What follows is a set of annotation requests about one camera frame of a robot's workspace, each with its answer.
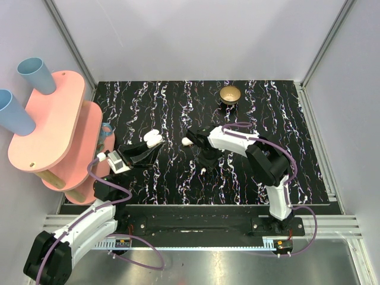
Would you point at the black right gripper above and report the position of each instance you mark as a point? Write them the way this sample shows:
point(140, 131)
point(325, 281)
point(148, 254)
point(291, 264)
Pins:
point(209, 164)

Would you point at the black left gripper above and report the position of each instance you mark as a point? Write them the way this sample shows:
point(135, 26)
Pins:
point(127, 156)

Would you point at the small white square case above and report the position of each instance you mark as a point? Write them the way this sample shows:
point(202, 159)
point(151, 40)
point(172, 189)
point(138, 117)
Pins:
point(153, 138)

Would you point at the white oval charging case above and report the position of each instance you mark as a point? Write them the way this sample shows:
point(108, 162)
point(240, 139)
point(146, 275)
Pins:
point(186, 142)

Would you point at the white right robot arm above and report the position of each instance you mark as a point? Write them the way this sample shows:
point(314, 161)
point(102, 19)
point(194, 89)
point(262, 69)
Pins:
point(270, 163)

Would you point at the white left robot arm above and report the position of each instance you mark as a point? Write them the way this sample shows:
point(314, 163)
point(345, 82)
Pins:
point(54, 255)

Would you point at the gold bowl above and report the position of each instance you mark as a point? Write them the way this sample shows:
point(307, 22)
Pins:
point(229, 95)

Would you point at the pink two-tier shelf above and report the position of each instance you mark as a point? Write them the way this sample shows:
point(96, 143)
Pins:
point(64, 141)

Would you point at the black marbled mat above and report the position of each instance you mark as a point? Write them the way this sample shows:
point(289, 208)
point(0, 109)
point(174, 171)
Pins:
point(272, 107)

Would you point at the blue cup front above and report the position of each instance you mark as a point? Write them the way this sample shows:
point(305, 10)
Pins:
point(13, 116)

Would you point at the blue cup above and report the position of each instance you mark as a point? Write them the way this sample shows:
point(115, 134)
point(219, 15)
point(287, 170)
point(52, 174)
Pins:
point(36, 73)
point(13, 116)

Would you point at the blue cup rear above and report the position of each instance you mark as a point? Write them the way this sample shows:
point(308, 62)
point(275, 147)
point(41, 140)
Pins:
point(36, 73)

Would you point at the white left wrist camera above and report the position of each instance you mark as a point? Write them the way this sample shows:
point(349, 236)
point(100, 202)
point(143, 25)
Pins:
point(114, 160)

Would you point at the blue ring object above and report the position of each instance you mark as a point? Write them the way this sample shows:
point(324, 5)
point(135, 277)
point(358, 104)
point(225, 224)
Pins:
point(105, 131)

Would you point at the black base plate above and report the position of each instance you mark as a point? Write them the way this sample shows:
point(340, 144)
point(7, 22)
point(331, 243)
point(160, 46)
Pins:
point(198, 217)

